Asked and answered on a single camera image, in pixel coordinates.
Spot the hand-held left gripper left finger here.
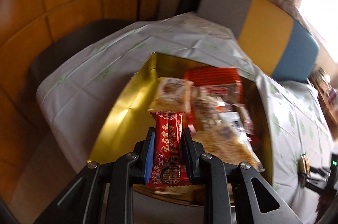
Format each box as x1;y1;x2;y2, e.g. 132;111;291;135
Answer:
34;127;156;224

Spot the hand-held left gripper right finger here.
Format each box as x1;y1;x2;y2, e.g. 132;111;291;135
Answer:
182;128;304;224

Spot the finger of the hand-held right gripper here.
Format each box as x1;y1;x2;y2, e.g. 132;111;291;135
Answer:
308;165;331;176
298;173;329;191

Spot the small gold packet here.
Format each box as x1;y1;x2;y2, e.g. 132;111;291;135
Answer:
299;153;311;175

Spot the red candy packet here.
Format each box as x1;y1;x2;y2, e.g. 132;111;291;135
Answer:
145;110;191;189

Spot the clear rice crisp packet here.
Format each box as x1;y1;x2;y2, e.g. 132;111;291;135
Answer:
190;97;264;172

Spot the gold tin box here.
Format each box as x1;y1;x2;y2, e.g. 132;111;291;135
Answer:
87;53;274;207

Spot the round red print pastry packet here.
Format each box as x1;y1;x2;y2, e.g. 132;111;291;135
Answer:
149;77;194;112

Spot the wooden side table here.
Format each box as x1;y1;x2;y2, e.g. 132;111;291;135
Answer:
309;68;338;135

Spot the white tablecloth with green clouds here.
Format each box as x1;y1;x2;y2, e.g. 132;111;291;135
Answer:
35;13;333;214

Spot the dark grey chair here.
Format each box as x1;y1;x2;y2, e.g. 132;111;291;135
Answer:
26;19;138;82

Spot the grey yellow blue chair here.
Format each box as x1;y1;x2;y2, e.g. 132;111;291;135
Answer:
197;0;320;80

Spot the window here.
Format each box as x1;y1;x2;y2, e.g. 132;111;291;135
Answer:
298;0;338;61

